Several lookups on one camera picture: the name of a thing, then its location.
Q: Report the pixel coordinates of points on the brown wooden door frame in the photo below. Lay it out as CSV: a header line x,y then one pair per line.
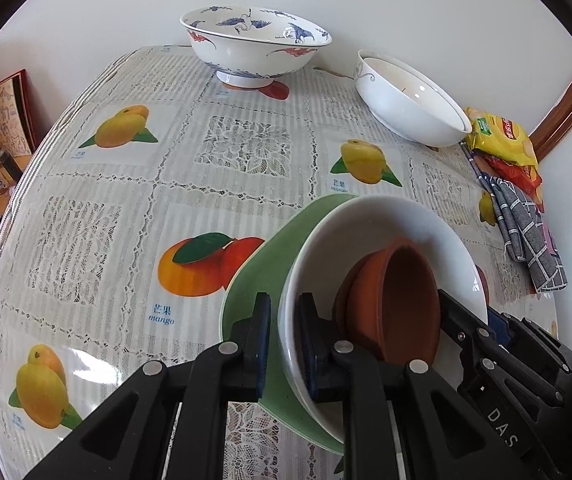
x,y
554,126

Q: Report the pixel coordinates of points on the blue crane pattern bowl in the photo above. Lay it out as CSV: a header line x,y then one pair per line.
x,y
249,46

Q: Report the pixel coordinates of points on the wide brown bowl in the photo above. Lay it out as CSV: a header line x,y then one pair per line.
x,y
340,305

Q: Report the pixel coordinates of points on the large white bowl grey trim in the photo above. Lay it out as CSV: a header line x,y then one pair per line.
x,y
407,102

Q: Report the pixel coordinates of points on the grey checked cloth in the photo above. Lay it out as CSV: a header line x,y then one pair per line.
x,y
526,236

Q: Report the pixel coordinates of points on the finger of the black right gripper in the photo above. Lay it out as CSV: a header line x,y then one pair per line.
x,y
465,328

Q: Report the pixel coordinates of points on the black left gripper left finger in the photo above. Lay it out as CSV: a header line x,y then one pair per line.
x,y
169,422

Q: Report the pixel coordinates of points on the small brown bowl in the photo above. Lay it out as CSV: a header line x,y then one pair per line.
x,y
393,307

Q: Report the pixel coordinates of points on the white bowl swirl pattern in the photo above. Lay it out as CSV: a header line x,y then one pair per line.
x,y
351,231

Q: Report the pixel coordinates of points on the yellow chip bag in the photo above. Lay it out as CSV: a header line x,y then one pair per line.
x,y
500,137

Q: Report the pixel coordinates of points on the red chip bag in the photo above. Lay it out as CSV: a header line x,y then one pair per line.
x,y
526,178

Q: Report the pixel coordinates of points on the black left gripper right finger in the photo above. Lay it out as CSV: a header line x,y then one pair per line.
x,y
399,421

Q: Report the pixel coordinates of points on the small dark bottle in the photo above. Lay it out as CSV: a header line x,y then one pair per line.
x,y
11,166

